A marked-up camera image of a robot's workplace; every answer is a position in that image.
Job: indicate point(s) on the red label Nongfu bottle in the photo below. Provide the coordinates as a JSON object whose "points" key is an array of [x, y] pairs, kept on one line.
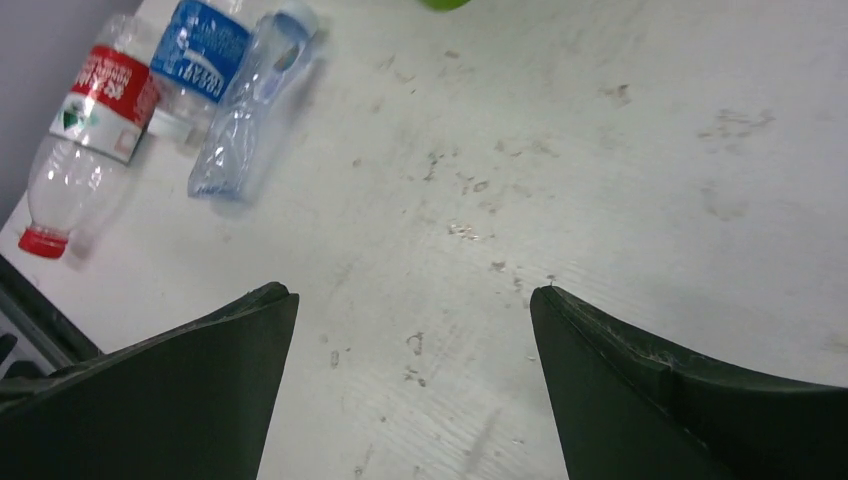
{"points": [[82, 162]]}

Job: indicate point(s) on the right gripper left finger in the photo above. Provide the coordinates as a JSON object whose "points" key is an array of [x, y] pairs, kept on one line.
{"points": [[194, 402]]}

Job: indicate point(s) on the blue label clear bottle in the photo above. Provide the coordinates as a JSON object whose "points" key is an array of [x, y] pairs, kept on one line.
{"points": [[195, 61]]}

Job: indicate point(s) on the green plastic bin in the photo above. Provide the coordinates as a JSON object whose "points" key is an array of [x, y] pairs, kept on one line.
{"points": [[444, 5]]}

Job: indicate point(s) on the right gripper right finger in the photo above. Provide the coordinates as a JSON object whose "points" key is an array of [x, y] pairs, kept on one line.
{"points": [[629, 404]]}

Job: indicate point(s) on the crushed clear purple-label bottle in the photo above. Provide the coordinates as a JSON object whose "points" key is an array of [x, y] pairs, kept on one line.
{"points": [[280, 50]]}

